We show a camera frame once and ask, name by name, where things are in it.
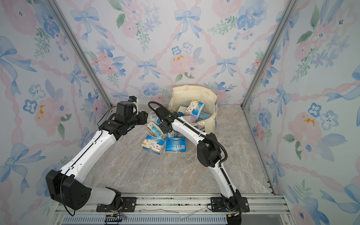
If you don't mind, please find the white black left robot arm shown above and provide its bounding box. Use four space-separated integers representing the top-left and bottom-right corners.
46 96 148 211

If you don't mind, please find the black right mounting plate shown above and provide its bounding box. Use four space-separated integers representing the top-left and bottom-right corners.
208 196 250 214

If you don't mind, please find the blue white tissue pack back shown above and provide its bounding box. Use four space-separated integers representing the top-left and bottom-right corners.
166 130 178 138

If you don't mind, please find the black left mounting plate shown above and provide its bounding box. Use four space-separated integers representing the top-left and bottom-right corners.
96 197 137 212

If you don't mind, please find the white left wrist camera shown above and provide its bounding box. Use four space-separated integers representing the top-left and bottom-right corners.
128 96 139 114

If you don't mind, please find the aluminium corner post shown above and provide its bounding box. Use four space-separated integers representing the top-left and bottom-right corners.
45 0 112 107
241 0 298 110

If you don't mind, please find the teal tissue pack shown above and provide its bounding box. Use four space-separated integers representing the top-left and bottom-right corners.
147 121 166 139

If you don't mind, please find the black corrugated cable conduit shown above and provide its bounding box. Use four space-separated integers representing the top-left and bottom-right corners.
148 101 228 167

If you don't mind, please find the black mounting plate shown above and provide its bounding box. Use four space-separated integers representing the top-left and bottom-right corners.
96 197 137 212
208 196 250 214

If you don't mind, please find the light blue tissue pack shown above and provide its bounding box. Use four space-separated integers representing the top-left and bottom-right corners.
199 112 212 121

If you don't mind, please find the purple tissue pack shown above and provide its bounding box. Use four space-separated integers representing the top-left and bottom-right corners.
189 115 199 123

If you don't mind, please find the cream canvas tote bag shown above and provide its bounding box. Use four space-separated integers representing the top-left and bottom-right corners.
169 85 218 133

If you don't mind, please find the left aluminium corner post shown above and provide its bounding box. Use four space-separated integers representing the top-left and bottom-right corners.
45 0 112 107

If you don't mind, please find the blue cartoon tissue pack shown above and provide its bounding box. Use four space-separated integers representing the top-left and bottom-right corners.
142 135 166 155
187 100 204 117

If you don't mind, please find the right aluminium corner post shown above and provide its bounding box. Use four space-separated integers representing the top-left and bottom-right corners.
241 0 298 110

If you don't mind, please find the blue white tissue pack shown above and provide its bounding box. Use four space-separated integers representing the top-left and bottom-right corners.
166 130 178 138
178 106 188 116

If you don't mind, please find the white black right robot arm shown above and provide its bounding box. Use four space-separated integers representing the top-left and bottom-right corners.
148 101 249 213

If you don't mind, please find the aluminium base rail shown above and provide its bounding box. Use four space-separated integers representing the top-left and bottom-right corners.
50 194 295 225

